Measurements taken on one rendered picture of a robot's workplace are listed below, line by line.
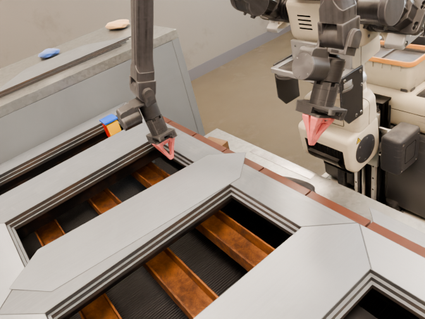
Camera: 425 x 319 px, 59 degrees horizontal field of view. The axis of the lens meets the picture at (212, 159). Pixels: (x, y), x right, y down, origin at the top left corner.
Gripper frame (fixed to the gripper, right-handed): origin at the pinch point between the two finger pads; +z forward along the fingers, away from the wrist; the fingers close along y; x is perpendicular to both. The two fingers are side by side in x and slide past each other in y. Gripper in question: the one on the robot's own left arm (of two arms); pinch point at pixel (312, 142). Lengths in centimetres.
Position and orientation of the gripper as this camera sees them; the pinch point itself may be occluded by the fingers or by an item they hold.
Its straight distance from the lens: 94.2
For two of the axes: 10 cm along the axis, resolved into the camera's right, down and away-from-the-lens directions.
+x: 7.9, -0.7, 6.1
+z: -1.5, 9.4, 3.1
